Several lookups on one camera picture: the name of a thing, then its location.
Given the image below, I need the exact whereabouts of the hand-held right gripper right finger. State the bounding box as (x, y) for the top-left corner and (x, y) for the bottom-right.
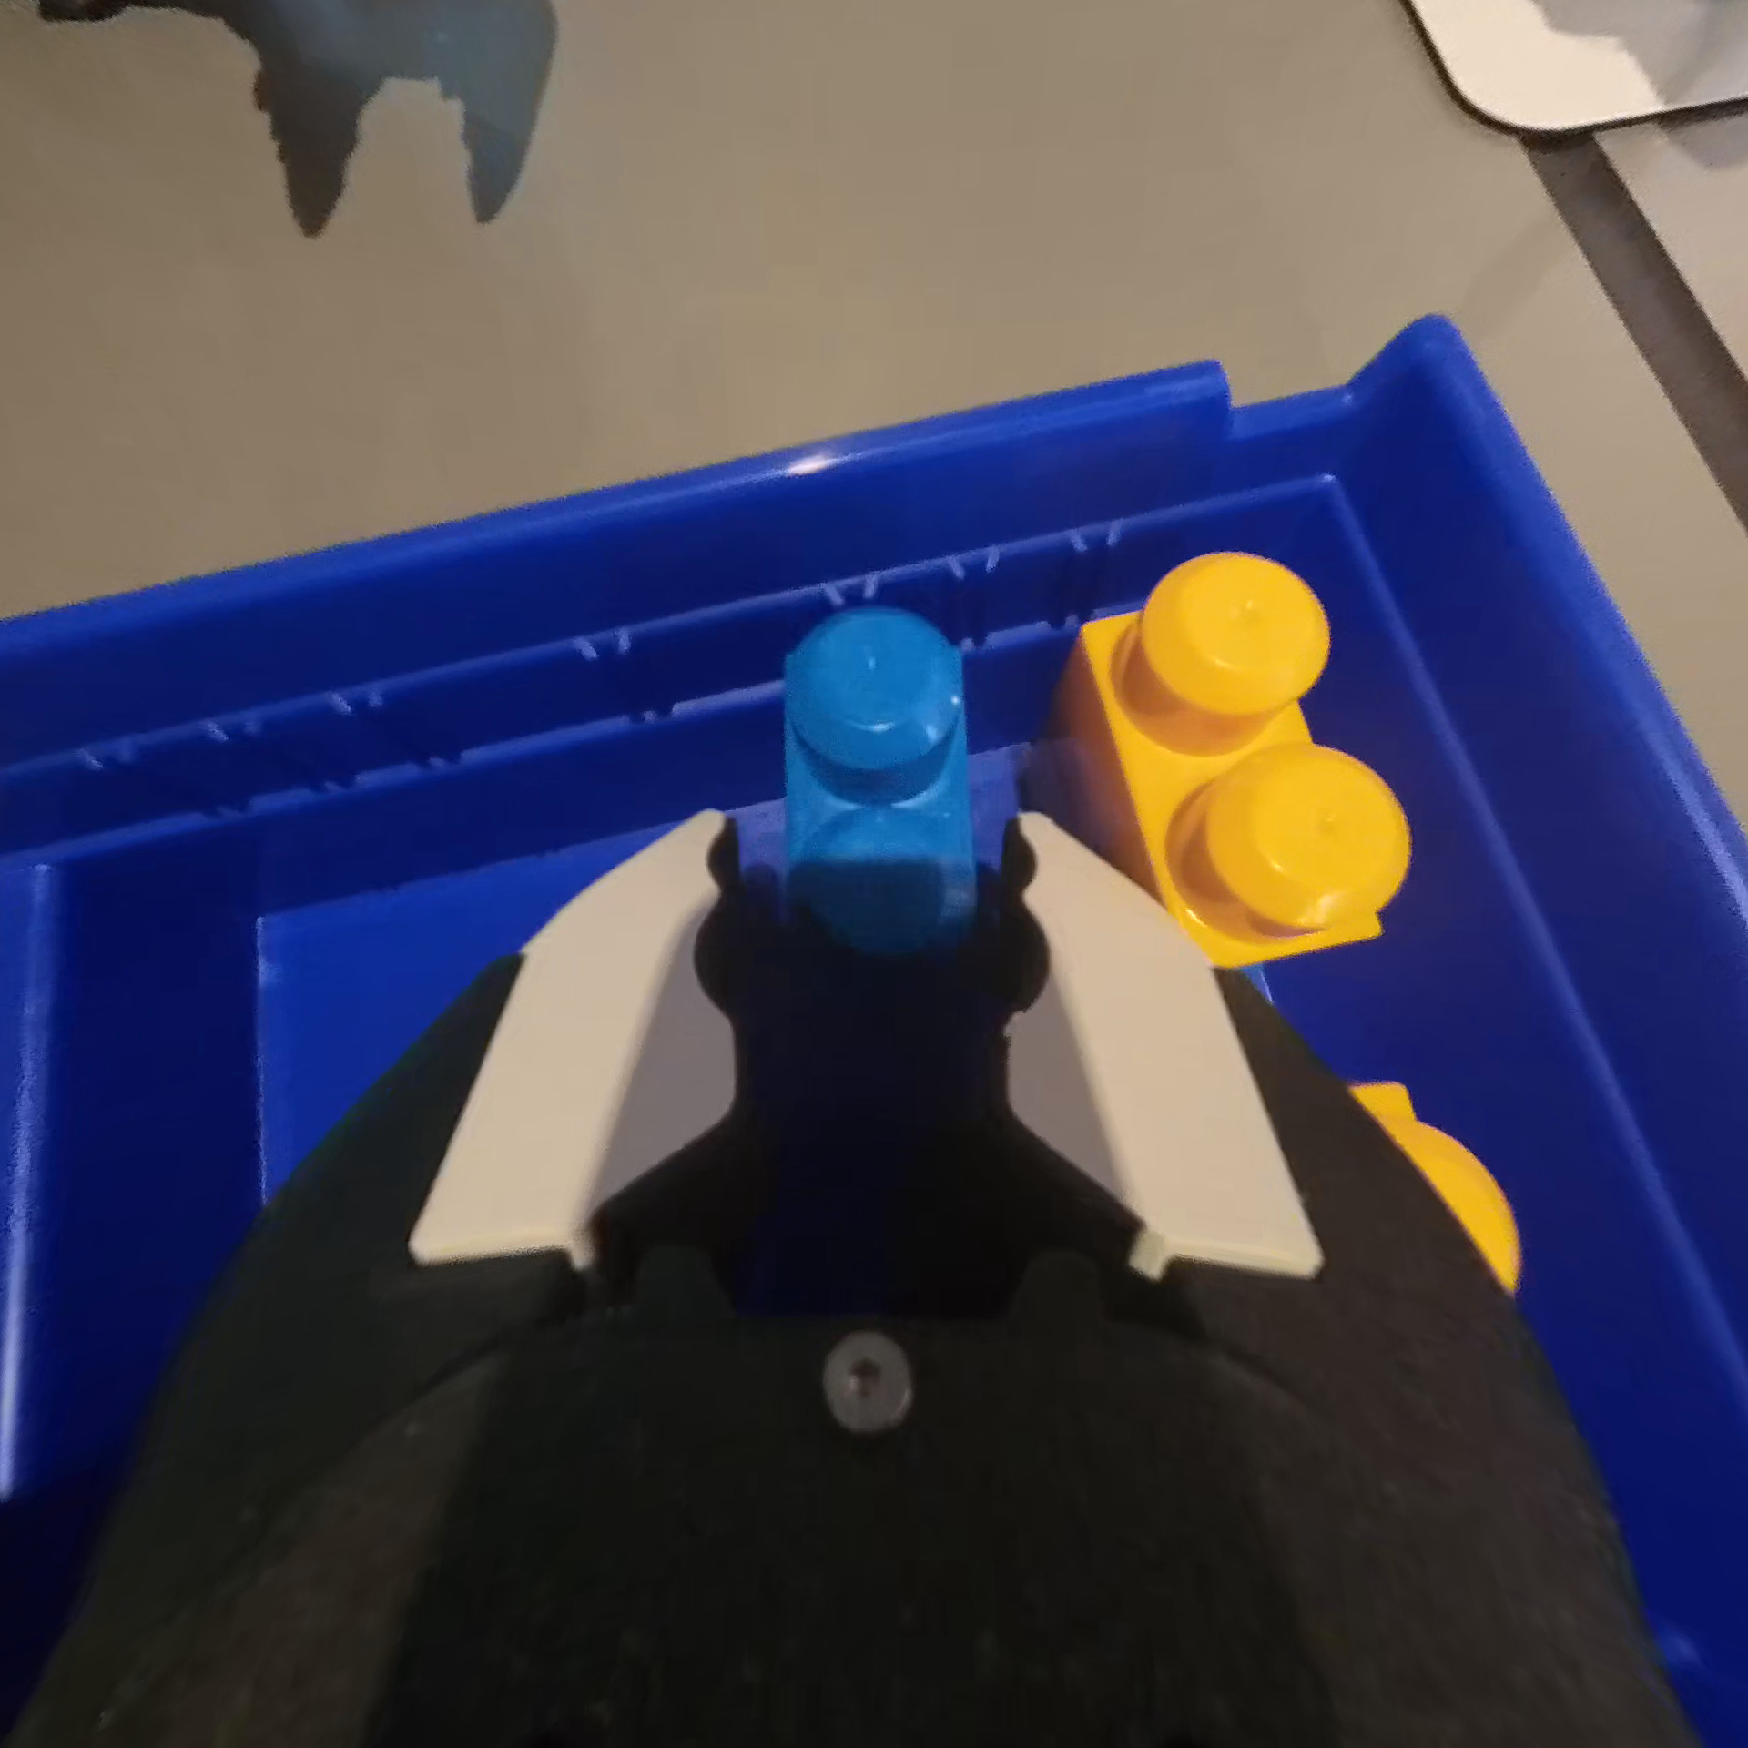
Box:
(1000, 812), (1326, 1281)

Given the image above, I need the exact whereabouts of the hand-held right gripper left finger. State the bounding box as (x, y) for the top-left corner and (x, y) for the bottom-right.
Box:
(410, 808), (752, 1275)

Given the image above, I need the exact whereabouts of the orange two-stud mega block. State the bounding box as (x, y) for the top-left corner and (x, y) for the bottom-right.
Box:
(1048, 550), (1414, 971)

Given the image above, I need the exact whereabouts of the blue two-stud mega block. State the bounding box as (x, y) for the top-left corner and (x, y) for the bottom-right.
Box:
(783, 610), (984, 960)

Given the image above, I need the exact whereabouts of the blue plastic bin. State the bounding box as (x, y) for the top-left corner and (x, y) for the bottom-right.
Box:
(0, 314), (1748, 1748)

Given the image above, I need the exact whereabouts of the cluster of yellow blocks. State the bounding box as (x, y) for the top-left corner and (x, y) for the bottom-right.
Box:
(1352, 1079), (1519, 1296)

